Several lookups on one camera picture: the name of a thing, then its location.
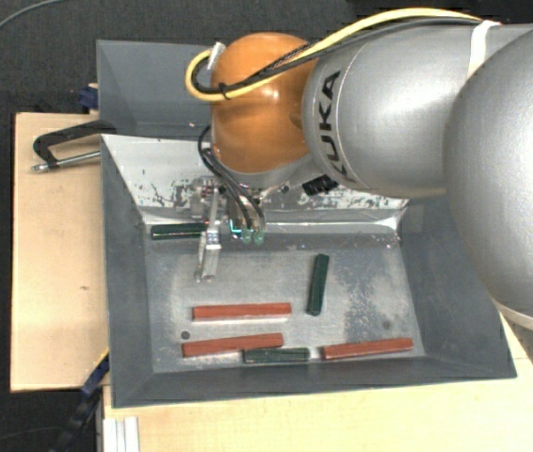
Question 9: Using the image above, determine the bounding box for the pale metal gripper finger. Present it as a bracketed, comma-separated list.
[202, 231, 224, 283]
[193, 233, 208, 284]

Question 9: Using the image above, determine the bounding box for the dark green flat block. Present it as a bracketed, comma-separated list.
[150, 222, 209, 241]
[305, 252, 331, 317]
[242, 347, 312, 364]

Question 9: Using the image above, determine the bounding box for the red-brown flat block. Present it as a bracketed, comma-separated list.
[319, 337, 415, 362]
[181, 331, 285, 359]
[191, 301, 293, 322]

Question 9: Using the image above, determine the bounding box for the grey metal bin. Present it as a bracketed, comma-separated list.
[95, 39, 519, 410]

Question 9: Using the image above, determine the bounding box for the pale wood flat board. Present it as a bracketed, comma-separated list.
[9, 111, 110, 393]

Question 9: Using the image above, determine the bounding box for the black cylinder on white bracket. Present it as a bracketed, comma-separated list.
[281, 172, 341, 197]

